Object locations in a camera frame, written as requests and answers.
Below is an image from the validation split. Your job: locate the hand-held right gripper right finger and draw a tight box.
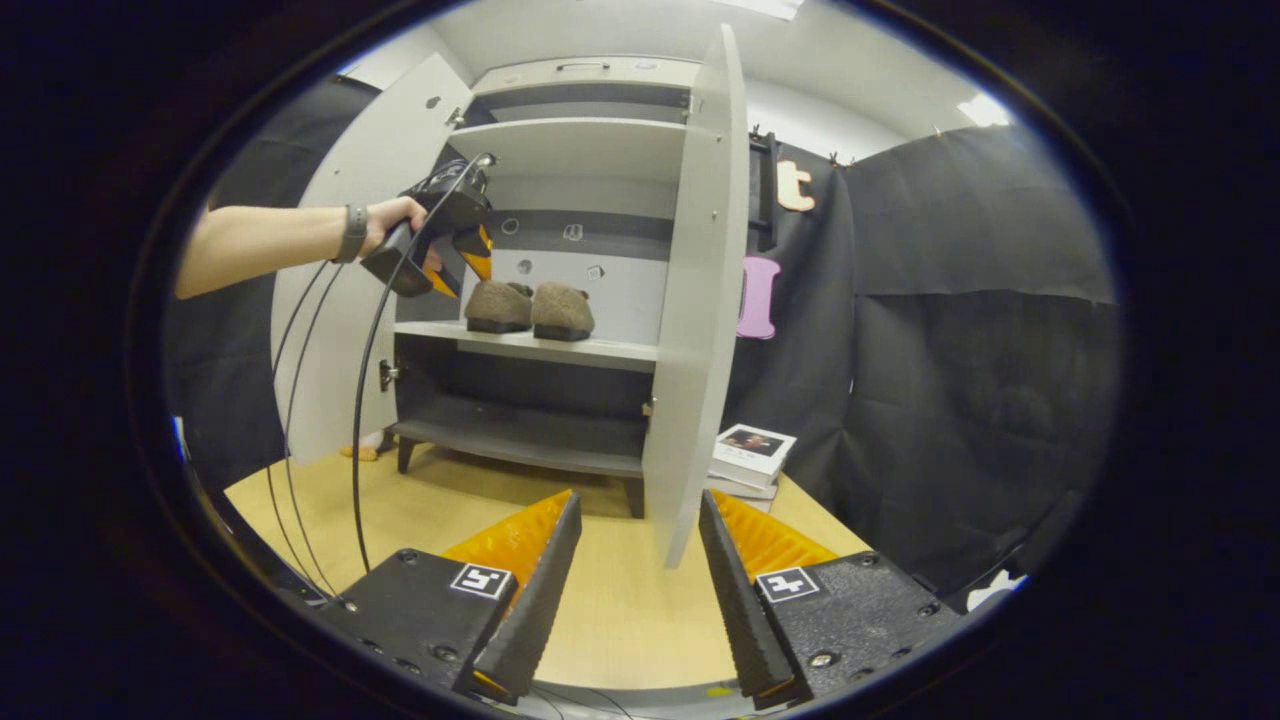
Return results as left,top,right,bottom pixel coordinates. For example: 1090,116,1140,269
697,488,966,711

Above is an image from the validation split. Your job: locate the black backdrop cloth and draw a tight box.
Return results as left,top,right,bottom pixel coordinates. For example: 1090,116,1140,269
725,125,1121,601
165,78,401,491

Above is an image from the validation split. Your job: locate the grey wristband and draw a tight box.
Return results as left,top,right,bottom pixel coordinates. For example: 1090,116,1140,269
333,204,370,264

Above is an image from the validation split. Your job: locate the thin black cable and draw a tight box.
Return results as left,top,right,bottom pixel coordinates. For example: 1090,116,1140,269
282,262,349,606
265,260,336,599

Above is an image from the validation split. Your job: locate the white shoe cabinet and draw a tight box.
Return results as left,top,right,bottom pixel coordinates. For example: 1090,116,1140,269
390,55,721,519

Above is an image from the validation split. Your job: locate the white shoe cabinet door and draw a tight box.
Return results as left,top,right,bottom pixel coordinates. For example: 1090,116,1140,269
640,23,751,569
270,52,476,466

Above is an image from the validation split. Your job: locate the thick black cable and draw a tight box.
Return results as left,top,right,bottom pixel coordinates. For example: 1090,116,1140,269
350,153,496,576

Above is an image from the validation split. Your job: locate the small ceiling light panel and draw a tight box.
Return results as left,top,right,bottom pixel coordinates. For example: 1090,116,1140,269
957,92,1012,129

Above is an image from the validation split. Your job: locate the white book with photo cover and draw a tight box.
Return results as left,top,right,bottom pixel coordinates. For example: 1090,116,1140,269
711,423,798,489

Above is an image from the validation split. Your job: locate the white paper scrap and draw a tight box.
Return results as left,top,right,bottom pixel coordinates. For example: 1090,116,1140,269
967,567,1030,612

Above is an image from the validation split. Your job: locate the white orange toy figure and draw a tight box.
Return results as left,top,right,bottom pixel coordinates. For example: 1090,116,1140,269
338,428,399,463

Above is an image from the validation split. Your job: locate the plain white book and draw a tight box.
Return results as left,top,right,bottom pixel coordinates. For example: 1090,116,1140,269
707,474,780,502

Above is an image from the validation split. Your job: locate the brown slipper shoe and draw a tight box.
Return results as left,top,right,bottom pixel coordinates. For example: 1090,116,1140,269
465,280,534,335
530,281,597,343

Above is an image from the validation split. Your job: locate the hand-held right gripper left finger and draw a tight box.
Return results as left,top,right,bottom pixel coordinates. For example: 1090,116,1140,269
335,488,584,706

